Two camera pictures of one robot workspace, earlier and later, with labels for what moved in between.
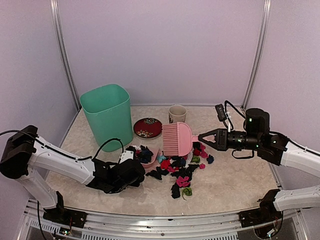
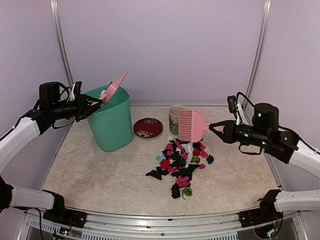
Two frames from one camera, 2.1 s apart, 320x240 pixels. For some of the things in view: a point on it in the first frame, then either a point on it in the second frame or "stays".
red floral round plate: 147,128 stays
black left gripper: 136,183 → 83,106
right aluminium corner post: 261,46 stays
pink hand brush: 177,139 → 191,126
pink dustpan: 155,150 → 112,91
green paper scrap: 187,191 stays
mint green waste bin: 108,111 stays
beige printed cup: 177,113 stays
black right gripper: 221,141 → 228,136
